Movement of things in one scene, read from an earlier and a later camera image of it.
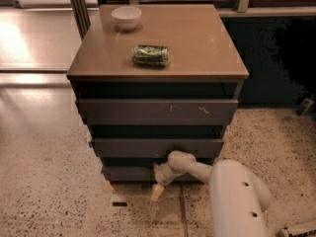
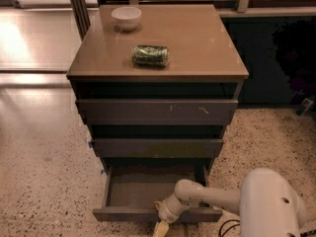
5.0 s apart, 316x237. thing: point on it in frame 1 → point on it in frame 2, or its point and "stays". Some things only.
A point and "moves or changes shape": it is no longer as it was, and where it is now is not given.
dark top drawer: x=156 y=112 stays
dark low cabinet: x=279 y=55 stays
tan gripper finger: x=157 y=191 → x=161 y=229
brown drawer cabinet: x=153 y=80 stays
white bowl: x=126 y=18 stays
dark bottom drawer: x=139 y=174 moves or changes shape
